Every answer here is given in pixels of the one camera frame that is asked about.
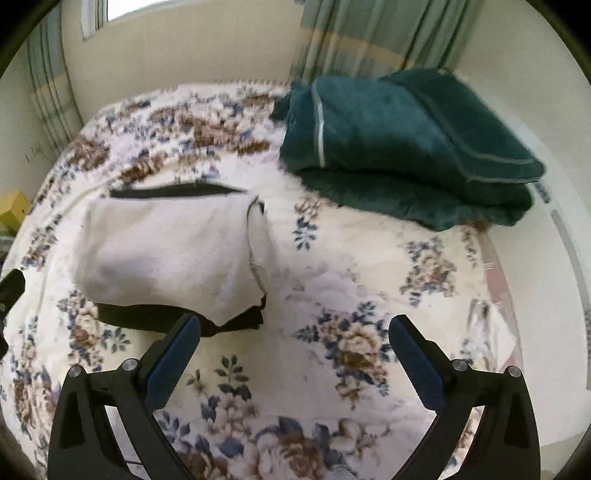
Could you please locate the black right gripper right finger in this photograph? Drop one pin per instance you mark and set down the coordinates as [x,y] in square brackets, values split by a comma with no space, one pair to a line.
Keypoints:
[506,444]

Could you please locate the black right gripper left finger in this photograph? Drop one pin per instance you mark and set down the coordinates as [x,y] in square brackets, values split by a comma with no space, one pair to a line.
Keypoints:
[82,443]

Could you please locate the beige shirt with black collar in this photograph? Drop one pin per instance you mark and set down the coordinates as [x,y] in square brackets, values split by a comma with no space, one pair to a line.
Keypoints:
[145,257]

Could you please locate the yellow box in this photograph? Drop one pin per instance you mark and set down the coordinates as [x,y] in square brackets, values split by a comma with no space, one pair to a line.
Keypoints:
[13,209]

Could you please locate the floral fleece bed blanket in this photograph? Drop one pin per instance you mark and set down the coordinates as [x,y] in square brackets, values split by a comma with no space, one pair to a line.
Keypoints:
[317,386]

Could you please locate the window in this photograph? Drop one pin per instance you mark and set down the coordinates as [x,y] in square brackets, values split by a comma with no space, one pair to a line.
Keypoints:
[96,14]

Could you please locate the dark green folded blanket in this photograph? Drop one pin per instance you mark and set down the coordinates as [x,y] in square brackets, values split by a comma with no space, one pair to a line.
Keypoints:
[417,145]

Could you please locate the green striped curtain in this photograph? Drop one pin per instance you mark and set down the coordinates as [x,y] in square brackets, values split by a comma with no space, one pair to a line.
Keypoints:
[371,39]

